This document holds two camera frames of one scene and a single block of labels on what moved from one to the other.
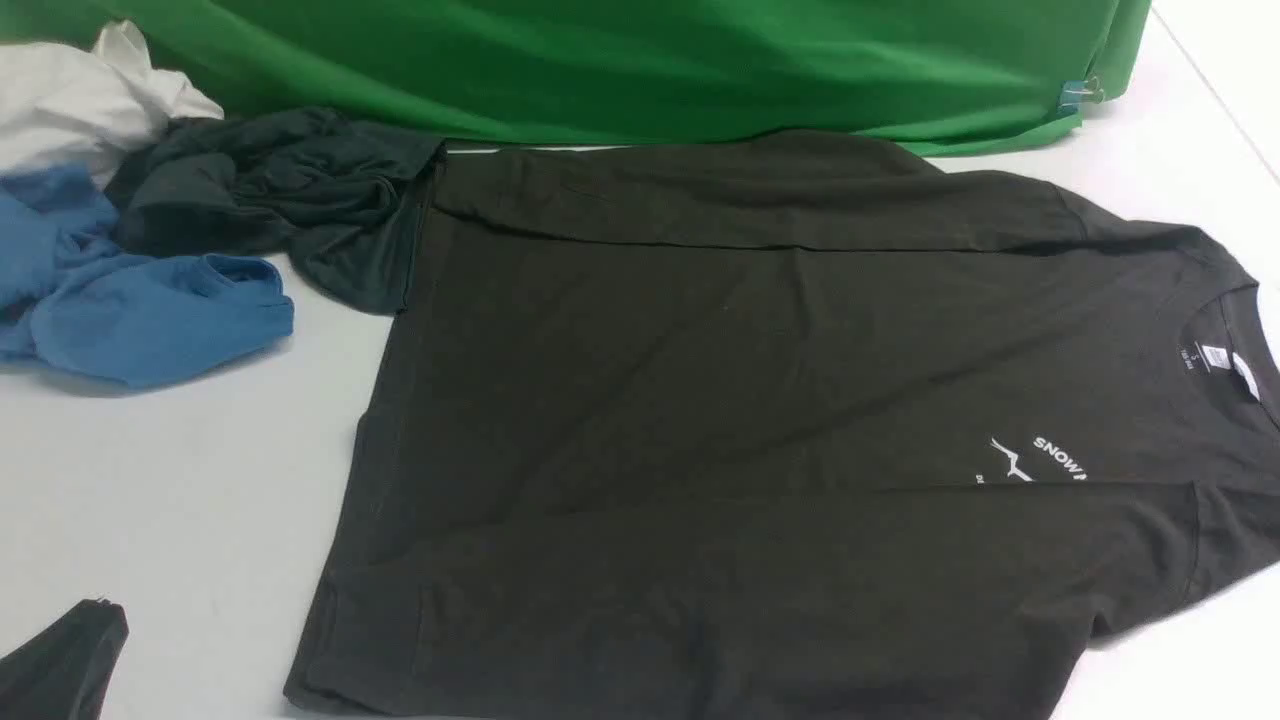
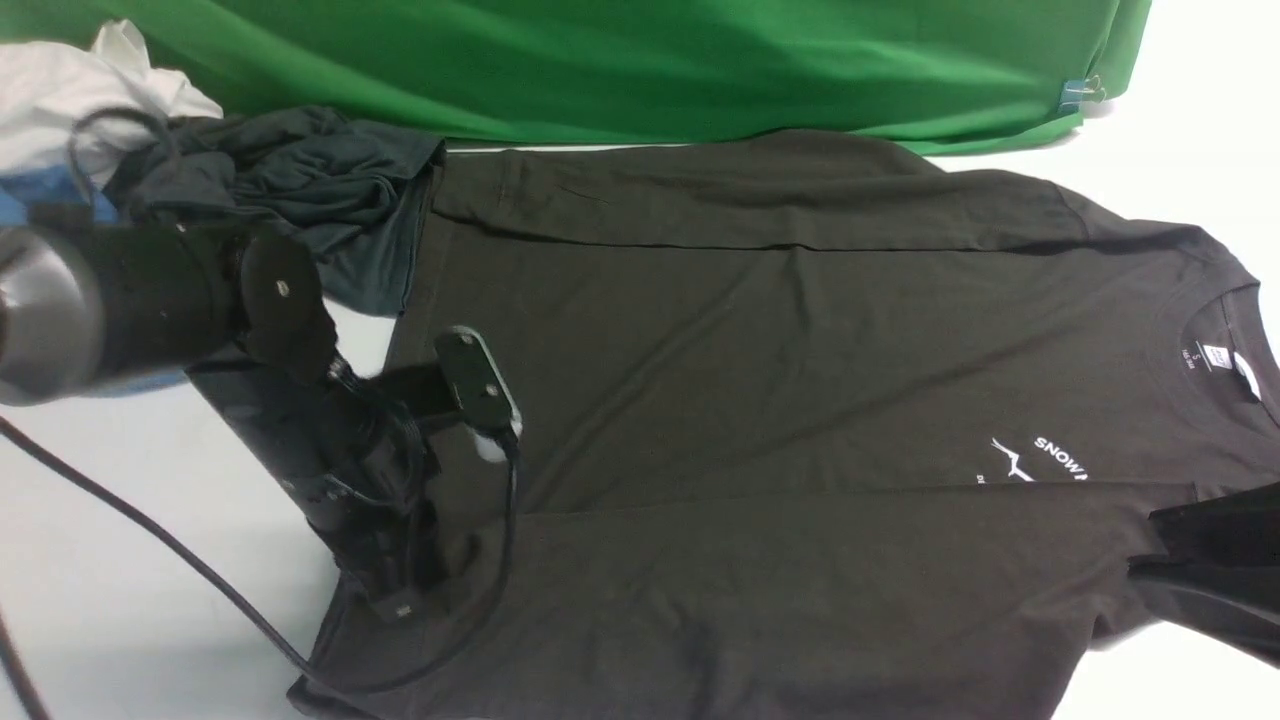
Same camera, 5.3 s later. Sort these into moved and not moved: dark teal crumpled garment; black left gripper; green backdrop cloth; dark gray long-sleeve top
Moved: black left gripper
Not moved: green backdrop cloth; dark teal crumpled garment; dark gray long-sleeve top
